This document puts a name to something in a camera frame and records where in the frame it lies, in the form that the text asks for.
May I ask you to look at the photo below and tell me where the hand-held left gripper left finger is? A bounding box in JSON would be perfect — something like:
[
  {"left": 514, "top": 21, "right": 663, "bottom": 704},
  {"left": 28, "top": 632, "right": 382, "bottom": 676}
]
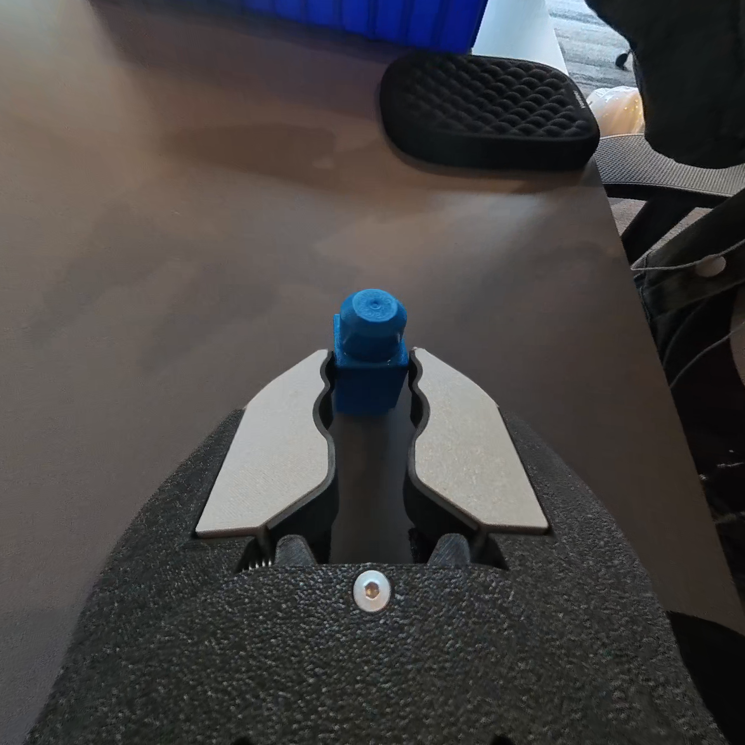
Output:
[{"left": 194, "top": 348, "right": 341, "bottom": 540}]

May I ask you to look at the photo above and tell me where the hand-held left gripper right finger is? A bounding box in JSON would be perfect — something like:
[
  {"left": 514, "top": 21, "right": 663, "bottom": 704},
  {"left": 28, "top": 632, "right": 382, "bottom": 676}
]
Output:
[{"left": 405, "top": 347, "right": 550, "bottom": 536}]

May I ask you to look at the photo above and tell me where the blue building block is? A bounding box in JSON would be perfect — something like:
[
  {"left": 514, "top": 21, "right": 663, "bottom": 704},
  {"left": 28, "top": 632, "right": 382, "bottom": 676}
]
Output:
[{"left": 331, "top": 288, "right": 412, "bottom": 419}]

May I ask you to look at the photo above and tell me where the blue plastic bin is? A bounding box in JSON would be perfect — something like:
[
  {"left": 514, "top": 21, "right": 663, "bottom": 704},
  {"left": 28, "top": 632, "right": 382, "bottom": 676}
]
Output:
[{"left": 239, "top": 0, "right": 491, "bottom": 54}]

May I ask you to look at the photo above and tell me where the black office chair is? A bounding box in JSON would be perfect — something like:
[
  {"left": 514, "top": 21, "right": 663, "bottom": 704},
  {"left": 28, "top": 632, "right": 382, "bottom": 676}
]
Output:
[{"left": 594, "top": 132, "right": 745, "bottom": 271}]

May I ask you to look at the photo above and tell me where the black textured wrist rest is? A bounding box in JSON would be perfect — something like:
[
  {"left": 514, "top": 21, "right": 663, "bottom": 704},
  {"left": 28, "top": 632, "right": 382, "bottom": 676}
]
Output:
[{"left": 379, "top": 49, "right": 603, "bottom": 173}]

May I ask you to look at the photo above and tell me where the white earphone cable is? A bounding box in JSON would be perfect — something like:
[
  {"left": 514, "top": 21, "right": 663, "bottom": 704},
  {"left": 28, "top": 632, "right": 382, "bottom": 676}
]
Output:
[{"left": 632, "top": 251, "right": 745, "bottom": 286}]

